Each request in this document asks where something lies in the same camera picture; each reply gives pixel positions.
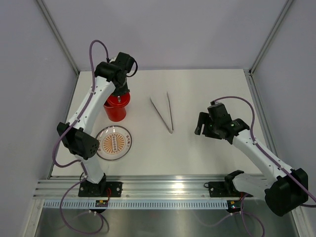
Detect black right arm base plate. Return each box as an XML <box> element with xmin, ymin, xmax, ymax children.
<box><xmin>203</xmin><ymin>181</ymin><xmax>244</xmax><ymax>198</ymax></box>

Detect red cylindrical lunch container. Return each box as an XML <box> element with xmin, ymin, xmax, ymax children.
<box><xmin>104</xmin><ymin>102</ymin><xmax>126</xmax><ymax>122</ymax></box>

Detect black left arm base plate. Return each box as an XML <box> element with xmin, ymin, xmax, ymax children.
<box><xmin>78</xmin><ymin>181</ymin><xmax>123</xmax><ymax>198</ymax></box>

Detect white slotted cable duct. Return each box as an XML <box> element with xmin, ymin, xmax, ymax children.
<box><xmin>43</xmin><ymin>199</ymin><xmax>228</xmax><ymax>210</ymax></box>

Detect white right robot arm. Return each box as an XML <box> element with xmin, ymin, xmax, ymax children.
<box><xmin>195</xmin><ymin>103</ymin><xmax>308</xmax><ymax>217</ymax></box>

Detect white plate with red print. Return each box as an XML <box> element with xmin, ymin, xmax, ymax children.
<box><xmin>95</xmin><ymin>125</ymin><xmax>132</xmax><ymax>161</ymax></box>

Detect aluminium frame post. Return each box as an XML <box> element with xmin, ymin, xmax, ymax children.
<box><xmin>248</xmin><ymin>0</ymin><xmax>295</xmax><ymax>76</ymax></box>
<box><xmin>35</xmin><ymin>0</ymin><xmax>80</xmax><ymax>77</ymax></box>

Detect aluminium front rail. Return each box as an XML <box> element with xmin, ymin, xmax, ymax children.
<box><xmin>33</xmin><ymin>175</ymin><xmax>224</xmax><ymax>199</ymax></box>

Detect aluminium right frame post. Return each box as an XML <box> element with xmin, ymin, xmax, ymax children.
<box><xmin>248</xmin><ymin>0</ymin><xmax>295</xmax><ymax>76</ymax></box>

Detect aluminium left frame post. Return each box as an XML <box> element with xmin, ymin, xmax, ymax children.
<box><xmin>35</xmin><ymin>0</ymin><xmax>80</xmax><ymax>77</ymax></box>

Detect aluminium rail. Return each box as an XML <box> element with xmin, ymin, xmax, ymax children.
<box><xmin>33</xmin><ymin>175</ymin><xmax>224</xmax><ymax>199</ymax></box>
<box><xmin>243</xmin><ymin>69</ymin><xmax>278</xmax><ymax>157</ymax></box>

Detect red round lid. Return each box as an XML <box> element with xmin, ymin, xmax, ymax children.
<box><xmin>107</xmin><ymin>93</ymin><xmax>130</xmax><ymax>108</ymax></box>

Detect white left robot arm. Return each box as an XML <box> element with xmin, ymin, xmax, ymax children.
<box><xmin>57</xmin><ymin>52</ymin><xmax>138</xmax><ymax>197</ymax></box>

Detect stainless steel tongs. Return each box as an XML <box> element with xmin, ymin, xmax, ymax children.
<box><xmin>150</xmin><ymin>91</ymin><xmax>174</xmax><ymax>134</ymax></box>

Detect aluminium right side rail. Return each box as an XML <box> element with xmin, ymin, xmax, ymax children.
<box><xmin>243</xmin><ymin>69</ymin><xmax>278</xmax><ymax>157</ymax></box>

